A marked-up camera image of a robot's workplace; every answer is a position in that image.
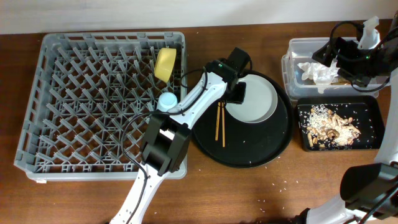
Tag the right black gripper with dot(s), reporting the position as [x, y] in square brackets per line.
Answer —
[349, 48]

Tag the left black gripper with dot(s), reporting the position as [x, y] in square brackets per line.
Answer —
[240, 94]

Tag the wooden chopstick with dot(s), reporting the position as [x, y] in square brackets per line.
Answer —
[223, 124]
[217, 122]

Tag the white ceramic plate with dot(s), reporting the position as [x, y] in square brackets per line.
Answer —
[259, 103]

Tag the white paper napkin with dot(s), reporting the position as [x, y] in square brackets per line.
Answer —
[320, 74]

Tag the light blue plastic cup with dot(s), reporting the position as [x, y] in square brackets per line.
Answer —
[166, 101]

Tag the golden brown food scraps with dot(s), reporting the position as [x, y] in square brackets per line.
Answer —
[324, 129]

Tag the yellow bowl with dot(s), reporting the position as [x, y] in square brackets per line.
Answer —
[165, 64]

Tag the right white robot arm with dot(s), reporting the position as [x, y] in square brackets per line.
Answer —
[368, 191]

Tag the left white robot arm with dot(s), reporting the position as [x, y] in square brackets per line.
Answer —
[166, 139]

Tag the black rectangular waste tray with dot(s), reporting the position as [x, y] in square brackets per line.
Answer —
[363, 109]

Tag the clear plastic waste bin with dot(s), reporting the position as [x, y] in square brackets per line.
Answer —
[300, 51]

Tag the grey plastic dishwasher rack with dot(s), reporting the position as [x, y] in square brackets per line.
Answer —
[85, 116]

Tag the round black serving tray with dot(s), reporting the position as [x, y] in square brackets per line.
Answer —
[247, 145]

